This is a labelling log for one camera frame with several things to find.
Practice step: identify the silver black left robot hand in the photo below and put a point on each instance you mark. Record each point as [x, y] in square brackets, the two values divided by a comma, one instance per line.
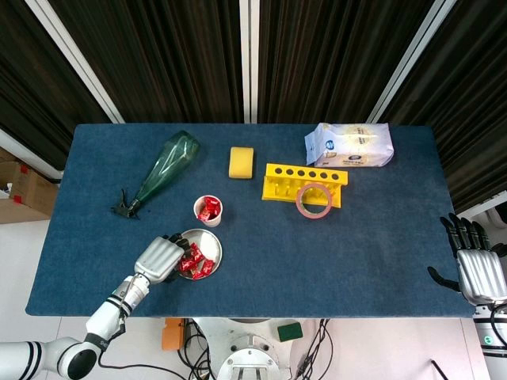
[156, 259]

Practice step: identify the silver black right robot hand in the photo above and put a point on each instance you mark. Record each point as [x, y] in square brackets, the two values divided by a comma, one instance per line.
[477, 273]

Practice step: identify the red candy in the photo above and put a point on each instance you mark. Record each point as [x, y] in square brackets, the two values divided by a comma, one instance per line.
[186, 264]
[208, 266]
[204, 214]
[212, 206]
[198, 274]
[194, 250]
[198, 259]

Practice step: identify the round steel plate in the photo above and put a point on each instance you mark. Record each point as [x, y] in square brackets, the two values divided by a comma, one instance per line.
[206, 237]

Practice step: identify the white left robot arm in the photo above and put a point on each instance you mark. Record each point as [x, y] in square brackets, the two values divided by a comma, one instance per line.
[103, 316]

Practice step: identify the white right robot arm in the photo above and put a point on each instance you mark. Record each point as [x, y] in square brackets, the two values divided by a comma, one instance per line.
[493, 360]

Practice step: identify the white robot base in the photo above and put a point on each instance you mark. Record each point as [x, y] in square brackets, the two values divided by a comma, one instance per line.
[245, 336]

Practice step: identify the white paper cup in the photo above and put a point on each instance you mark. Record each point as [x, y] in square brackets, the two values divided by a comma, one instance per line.
[214, 224]

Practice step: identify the orange box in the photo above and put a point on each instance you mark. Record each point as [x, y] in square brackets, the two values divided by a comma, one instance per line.
[172, 336]

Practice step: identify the green plastic spray bottle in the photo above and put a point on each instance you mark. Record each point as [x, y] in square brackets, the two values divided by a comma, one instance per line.
[170, 158]

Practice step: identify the blue table cloth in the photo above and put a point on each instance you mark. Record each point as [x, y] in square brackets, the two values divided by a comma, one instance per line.
[277, 257]

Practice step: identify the yellow sponge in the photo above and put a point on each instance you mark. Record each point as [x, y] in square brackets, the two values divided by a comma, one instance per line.
[241, 162]

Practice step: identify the yellow test tube rack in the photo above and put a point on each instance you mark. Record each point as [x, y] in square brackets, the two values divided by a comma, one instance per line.
[269, 194]

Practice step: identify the brown cardboard box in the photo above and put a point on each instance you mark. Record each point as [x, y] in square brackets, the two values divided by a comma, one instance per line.
[31, 190]

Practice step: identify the green block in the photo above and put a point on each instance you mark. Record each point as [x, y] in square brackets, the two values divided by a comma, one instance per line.
[290, 332]

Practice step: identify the red tape roll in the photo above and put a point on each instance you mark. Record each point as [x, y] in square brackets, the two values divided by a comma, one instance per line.
[315, 216]

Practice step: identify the dark pleated curtain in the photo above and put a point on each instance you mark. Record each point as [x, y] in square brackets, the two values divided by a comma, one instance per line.
[317, 59]
[158, 59]
[475, 99]
[24, 79]

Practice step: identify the tissue pack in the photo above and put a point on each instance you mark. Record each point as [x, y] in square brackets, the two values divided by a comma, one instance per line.
[356, 146]

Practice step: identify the white floor rail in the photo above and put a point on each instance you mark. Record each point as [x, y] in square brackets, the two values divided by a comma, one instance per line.
[24, 152]
[487, 202]

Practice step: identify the white frame post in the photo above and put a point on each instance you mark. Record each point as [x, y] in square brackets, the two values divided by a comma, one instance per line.
[408, 59]
[248, 59]
[75, 59]

